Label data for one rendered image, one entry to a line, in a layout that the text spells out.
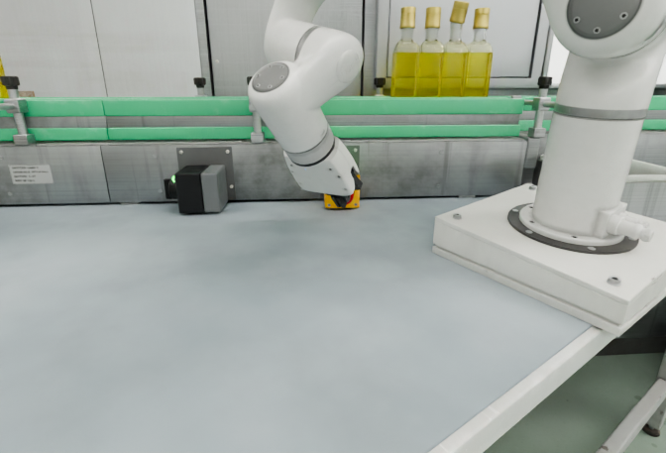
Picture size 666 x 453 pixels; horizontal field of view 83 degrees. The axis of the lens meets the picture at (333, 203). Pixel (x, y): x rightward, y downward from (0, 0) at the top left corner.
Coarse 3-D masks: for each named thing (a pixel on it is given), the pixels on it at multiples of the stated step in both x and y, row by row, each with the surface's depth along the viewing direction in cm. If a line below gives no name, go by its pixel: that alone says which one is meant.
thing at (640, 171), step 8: (632, 160) 80; (632, 168) 80; (640, 168) 78; (648, 168) 76; (656, 168) 75; (664, 168) 73; (632, 176) 66; (640, 176) 67; (648, 176) 67; (656, 176) 67; (664, 176) 67
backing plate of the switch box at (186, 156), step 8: (176, 152) 77; (184, 152) 78; (192, 152) 78; (200, 152) 78; (208, 152) 78; (216, 152) 78; (224, 152) 78; (184, 160) 78; (192, 160) 78; (200, 160) 78; (208, 160) 78; (216, 160) 78; (224, 160) 79; (232, 160) 79; (232, 168) 79; (232, 176) 80; (232, 184) 80; (232, 192) 81
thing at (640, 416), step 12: (660, 372) 107; (660, 384) 105; (648, 396) 101; (660, 396) 101; (636, 408) 97; (648, 408) 97; (660, 408) 109; (624, 420) 94; (636, 420) 94; (648, 420) 112; (660, 420) 109; (612, 432) 90; (624, 432) 90; (636, 432) 93; (648, 432) 112; (660, 432) 112; (612, 444) 87; (624, 444) 88
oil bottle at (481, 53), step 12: (480, 48) 88; (492, 48) 88; (480, 60) 89; (492, 60) 89; (468, 72) 90; (480, 72) 89; (468, 84) 90; (480, 84) 90; (468, 96) 91; (480, 96) 91
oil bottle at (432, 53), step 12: (420, 48) 88; (432, 48) 87; (420, 60) 88; (432, 60) 88; (420, 72) 89; (432, 72) 89; (420, 84) 89; (432, 84) 89; (420, 96) 90; (432, 96) 90
